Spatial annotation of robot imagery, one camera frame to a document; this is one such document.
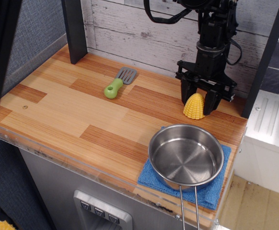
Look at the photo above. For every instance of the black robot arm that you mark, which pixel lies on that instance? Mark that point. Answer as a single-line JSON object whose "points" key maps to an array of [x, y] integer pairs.
{"points": [[216, 26]]}

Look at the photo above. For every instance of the black left frame post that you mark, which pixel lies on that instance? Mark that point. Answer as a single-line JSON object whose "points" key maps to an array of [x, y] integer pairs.
{"points": [[73, 19]]}

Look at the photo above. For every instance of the black right frame post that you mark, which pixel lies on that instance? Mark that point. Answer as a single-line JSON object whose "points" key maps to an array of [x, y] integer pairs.
{"points": [[263, 65]]}

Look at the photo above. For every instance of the blue cloth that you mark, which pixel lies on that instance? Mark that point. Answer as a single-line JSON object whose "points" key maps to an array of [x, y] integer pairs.
{"points": [[207, 197]]}

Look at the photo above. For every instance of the yellow toy at bottom left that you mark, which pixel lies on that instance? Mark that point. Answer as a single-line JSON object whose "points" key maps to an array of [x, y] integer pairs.
{"points": [[4, 225]]}

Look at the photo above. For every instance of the black frame post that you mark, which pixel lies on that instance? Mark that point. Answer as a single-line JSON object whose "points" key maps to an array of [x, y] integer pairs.
{"points": [[73, 19], [263, 65]]}

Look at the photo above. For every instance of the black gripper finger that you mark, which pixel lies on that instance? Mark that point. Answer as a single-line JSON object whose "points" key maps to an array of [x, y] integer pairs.
{"points": [[188, 88], [212, 100]]}

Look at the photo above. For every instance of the white ridged side cabinet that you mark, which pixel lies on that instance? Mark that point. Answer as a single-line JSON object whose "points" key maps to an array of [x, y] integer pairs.
{"points": [[258, 157]]}

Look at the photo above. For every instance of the green handled grey spatula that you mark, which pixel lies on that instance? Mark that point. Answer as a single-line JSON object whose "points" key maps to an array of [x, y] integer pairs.
{"points": [[125, 76]]}

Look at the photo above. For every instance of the stainless steel pot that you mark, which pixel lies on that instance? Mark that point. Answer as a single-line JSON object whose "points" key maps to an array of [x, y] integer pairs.
{"points": [[185, 158]]}

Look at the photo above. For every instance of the yellow corn cone toy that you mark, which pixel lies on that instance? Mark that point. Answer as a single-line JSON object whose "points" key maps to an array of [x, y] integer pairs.
{"points": [[194, 107]]}

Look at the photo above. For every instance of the silver button control panel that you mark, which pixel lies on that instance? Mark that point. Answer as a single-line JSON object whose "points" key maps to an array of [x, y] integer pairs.
{"points": [[95, 214]]}

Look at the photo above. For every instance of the clear acrylic table edge guard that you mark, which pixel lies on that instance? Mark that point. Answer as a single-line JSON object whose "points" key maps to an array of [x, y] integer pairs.
{"points": [[56, 177]]}

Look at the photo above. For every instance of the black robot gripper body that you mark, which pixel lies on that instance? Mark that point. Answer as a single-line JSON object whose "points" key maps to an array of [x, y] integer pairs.
{"points": [[209, 70]]}

